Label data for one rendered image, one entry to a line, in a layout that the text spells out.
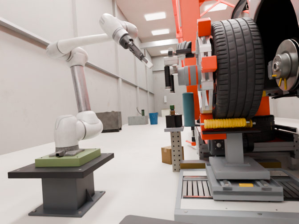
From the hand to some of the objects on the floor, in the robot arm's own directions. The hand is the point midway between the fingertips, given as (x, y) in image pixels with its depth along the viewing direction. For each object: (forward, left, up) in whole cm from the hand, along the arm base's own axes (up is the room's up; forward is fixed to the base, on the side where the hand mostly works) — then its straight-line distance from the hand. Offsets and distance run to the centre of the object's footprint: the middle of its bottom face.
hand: (147, 63), depth 113 cm
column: (+16, +91, -89) cm, 128 cm away
